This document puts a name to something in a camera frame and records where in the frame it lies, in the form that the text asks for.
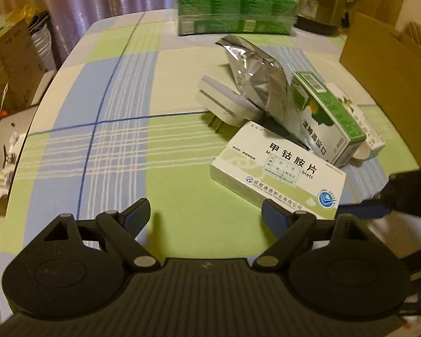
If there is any white plastic spoon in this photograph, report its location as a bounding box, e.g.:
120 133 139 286
352 142 372 161

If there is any white green long box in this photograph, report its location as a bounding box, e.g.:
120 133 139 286
326 83 386 158

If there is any white medicine tablet box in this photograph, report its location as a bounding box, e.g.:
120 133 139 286
210 121 346 219

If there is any green medicine box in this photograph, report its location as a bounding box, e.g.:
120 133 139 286
284 72 366 167

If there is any large open cardboard box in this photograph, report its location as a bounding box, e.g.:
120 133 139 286
340 13 421 166

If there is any white night light plug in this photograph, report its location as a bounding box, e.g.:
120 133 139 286
196 75 263 132

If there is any silver foil bag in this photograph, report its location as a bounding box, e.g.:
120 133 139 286
216 35 310 150

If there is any brown cardboard box on side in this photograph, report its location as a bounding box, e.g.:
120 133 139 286
0 21 45 113

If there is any green tissue multipack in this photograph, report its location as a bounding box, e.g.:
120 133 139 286
175 0 299 36

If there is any yellow plastic bag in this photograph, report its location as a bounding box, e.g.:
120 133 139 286
6 4 41 26

